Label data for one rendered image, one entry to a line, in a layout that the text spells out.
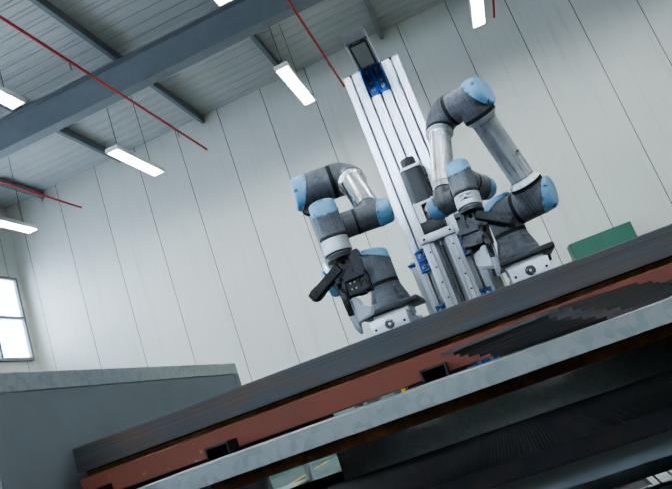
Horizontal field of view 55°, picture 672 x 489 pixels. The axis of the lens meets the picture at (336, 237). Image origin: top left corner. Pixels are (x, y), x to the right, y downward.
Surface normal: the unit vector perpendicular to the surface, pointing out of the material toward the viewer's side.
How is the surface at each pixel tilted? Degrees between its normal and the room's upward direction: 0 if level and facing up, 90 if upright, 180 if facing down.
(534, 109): 90
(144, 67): 90
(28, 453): 90
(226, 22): 90
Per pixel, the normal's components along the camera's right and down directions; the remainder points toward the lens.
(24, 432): 0.92, -0.37
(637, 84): -0.26, -0.16
